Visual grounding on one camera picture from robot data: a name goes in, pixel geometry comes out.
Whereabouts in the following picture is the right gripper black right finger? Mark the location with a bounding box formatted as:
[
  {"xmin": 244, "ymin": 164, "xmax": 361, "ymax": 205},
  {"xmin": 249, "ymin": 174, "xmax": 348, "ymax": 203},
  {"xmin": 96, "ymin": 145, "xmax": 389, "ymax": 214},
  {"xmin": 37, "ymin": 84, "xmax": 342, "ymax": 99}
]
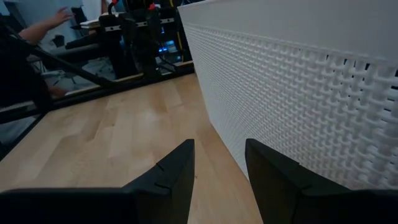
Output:
[{"xmin": 244, "ymin": 138, "xmax": 398, "ymax": 224}]

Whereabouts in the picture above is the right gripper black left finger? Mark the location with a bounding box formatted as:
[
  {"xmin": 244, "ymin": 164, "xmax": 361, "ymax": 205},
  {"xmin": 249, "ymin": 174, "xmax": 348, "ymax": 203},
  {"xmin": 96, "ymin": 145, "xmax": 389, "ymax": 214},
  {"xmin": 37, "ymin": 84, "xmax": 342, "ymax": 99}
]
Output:
[{"xmin": 0, "ymin": 139, "xmax": 197, "ymax": 224}]

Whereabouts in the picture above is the person's forearm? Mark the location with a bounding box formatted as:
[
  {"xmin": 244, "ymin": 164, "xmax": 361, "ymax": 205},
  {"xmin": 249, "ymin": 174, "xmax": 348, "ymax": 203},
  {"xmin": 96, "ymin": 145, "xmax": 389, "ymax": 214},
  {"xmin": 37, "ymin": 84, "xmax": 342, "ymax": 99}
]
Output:
[{"xmin": 17, "ymin": 17, "xmax": 58, "ymax": 45}]

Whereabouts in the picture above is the white woven laundry basket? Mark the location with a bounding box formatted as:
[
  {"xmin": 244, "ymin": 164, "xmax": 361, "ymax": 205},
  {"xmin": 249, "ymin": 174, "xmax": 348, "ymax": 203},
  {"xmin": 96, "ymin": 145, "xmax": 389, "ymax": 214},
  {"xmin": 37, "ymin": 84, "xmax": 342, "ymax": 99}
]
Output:
[{"xmin": 177, "ymin": 0, "xmax": 398, "ymax": 191}]

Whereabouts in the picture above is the black cup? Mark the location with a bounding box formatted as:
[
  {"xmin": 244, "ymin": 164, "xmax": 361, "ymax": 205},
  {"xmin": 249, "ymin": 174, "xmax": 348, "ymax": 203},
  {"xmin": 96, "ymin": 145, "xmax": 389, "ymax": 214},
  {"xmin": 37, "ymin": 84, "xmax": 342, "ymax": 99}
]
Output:
[{"xmin": 52, "ymin": 34, "xmax": 65, "ymax": 48}]

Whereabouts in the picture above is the person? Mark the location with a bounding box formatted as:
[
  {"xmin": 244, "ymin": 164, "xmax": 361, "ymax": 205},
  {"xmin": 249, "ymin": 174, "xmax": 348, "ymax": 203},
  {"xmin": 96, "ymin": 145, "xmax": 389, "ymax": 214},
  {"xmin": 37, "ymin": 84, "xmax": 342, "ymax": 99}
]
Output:
[{"xmin": 0, "ymin": 24, "xmax": 68, "ymax": 110}]

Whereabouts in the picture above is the person's hand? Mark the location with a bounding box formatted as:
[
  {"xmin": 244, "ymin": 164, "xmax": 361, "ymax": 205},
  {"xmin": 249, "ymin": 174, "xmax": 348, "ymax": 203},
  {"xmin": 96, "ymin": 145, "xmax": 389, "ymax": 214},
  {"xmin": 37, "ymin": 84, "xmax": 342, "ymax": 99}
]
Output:
[{"xmin": 51, "ymin": 6, "xmax": 74, "ymax": 26}]

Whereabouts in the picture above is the black table frame rail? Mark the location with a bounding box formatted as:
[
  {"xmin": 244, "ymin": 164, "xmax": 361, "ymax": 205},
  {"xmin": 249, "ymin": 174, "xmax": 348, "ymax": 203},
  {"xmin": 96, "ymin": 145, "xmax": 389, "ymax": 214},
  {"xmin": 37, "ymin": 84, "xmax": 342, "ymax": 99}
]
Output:
[{"xmin": 0, "ymin": 61, "xmax": 196, "ymax": 125}]

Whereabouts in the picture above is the yellow cable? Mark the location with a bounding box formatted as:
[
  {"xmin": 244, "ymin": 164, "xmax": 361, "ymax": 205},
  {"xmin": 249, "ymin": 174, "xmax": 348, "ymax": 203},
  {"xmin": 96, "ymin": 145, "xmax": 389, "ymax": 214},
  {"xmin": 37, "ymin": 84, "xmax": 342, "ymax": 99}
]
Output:
[{"xmin": 169, "ymin": 0, "xmax": 185, "ymax": 63}]

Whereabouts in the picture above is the black diagonal frame brace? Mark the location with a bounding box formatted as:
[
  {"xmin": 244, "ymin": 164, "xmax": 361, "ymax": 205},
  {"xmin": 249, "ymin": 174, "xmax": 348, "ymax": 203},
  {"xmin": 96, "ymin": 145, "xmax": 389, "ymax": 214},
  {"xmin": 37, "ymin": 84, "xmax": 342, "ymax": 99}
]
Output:
[{"xmin": 6, "ymin": 26, "xmax": 116, "ymax": 88}]

